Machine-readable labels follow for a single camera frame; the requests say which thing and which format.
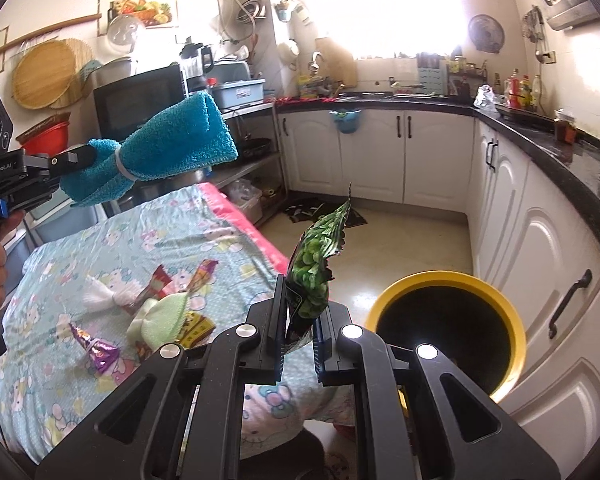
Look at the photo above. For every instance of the green snack packet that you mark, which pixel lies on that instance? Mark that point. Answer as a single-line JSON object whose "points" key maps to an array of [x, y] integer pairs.
{"points": [[312, 270]]}

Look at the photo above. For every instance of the round bamboo tray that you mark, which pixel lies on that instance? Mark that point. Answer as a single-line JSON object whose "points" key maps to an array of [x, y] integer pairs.
{"points": [[42, 75], [82, 55]]}

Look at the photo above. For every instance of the clear plastic container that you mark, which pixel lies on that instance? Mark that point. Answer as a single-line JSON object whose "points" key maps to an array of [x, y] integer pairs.
{"points": [[245, 200]]}

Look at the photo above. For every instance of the yellow snack wrapper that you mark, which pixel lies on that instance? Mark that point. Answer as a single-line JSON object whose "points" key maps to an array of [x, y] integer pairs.
{"points": [[197, 330]]}

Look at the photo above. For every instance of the blue plastic box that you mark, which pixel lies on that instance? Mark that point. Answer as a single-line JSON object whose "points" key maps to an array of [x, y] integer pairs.
{"points": [[240, 92]]}

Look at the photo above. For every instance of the metal shelf rack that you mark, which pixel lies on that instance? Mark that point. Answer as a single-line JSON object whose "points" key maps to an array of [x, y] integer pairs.
{"points": [[250, 110]]}

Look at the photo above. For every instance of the printed cartoon blanket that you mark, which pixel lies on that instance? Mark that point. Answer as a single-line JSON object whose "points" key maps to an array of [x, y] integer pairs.
{"points": [[130, 240]]}

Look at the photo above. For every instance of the pale green cloth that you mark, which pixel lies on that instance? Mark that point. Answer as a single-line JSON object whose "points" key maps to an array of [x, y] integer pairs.
{"points": [[160, 315]]}

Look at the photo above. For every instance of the black blender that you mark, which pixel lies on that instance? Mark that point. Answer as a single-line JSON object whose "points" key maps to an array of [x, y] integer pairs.
{"points": [[195, 65]]}

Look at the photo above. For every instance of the blue towel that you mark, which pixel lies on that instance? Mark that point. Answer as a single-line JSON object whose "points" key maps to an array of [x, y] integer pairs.
{"points": [[180, 135]]}

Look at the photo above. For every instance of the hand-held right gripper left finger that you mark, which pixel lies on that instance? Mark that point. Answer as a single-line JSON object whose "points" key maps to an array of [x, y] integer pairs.
{"points": [[272, 340]]}

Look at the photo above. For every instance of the dark floor mat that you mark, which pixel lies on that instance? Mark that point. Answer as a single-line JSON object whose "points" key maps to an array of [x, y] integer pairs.
{"points": [[305, 210]]}

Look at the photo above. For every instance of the glass jar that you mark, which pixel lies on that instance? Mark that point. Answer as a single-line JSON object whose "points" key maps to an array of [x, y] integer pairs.
{"points": [[565, 130]]}

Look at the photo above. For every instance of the black frying pan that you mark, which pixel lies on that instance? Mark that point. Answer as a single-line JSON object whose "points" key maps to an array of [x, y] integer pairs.
{"points": [[255, 147]]}

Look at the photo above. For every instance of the yellow-rimmed black trash bin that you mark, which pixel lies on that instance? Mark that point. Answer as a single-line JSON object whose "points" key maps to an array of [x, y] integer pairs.
{"points": [[445, 320]]}

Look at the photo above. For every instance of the white kitchen cabinets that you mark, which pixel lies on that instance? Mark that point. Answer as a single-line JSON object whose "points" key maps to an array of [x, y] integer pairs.
{"points": [[430, 160]]}

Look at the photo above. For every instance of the white crumpled tissue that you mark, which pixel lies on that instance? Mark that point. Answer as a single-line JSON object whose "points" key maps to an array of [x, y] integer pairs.
{"points": [[100, 295]]}

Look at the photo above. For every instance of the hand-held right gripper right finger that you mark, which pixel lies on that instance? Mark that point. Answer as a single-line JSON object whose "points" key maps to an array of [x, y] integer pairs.
{"points": [[330, 355]]}

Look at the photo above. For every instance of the black kitchen countertop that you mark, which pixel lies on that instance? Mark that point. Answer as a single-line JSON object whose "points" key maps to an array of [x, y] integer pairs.
{"points": [[580, 180]]}

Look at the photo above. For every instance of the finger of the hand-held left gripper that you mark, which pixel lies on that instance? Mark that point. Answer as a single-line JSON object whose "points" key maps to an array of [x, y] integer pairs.
{"points": [[72, 159]]}

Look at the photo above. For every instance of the black microwave oven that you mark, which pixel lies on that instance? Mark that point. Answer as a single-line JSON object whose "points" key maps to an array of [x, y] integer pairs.
{"points": [[140, 100]]}

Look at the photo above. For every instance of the red-label sauce bottle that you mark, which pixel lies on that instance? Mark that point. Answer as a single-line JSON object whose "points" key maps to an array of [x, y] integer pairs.
{"points": [[514, 92]]}

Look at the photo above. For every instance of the wall power socket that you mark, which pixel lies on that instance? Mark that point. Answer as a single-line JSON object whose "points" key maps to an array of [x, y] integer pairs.
{"points": [[548, 57]]}

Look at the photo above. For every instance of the yellow oil bottle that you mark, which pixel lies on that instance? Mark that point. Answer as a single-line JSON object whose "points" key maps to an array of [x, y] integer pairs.
{"points": [[536, 94]]}

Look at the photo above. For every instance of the red plastic basin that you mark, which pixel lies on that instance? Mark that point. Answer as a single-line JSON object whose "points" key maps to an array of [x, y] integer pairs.
{"points": [[50, 137]]}

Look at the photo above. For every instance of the glass pot lid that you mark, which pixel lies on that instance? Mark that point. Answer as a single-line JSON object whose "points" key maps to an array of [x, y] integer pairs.
{"points": [[125, 35]]}

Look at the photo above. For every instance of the wooden cutting board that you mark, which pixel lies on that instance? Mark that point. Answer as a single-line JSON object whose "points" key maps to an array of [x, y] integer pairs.
{"points": [[337, 65]]}

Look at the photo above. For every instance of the clear plastic bag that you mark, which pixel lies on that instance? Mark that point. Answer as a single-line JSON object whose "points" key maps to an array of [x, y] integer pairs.
{"points": [[486, 97]]}

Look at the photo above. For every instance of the metal pot with lid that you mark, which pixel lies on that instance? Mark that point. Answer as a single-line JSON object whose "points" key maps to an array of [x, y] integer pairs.
{"points": [[112, 72]]}

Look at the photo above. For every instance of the cone-shaped snack wrapper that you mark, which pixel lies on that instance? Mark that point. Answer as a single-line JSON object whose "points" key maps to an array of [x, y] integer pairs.
{"points": [[200, 274]]}

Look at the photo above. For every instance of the hanging utensil rack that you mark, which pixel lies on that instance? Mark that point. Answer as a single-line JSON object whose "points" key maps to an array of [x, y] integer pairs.
{"points": [[534, 22]]}

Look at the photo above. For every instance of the purple foil wrapper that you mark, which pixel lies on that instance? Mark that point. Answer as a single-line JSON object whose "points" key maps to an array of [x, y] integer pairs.
{"points": [[100, 352]]}

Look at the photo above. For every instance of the blue hanging bin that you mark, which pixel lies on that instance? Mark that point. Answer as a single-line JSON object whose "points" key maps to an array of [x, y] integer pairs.
{"points": [[345, 122]]}

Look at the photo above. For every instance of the long wooden stick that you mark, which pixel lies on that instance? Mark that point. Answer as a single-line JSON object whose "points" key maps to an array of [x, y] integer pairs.
{"points": [[55, 26]]}

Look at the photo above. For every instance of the wall-mounted fan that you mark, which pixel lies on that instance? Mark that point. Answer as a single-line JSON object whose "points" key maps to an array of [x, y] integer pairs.
{"points": [[486, 33]]}

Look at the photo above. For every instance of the gas stove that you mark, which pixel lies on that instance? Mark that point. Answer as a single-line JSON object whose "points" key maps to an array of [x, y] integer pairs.
{"points": [[525, 117]]}

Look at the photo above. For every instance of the red snack wrapper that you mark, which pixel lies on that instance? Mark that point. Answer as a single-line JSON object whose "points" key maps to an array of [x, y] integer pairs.
{"points": [[157, 282]]}

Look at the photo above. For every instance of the food wall poster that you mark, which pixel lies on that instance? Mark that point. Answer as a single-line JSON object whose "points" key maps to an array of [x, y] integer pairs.
{"points": [[150, 10]]}

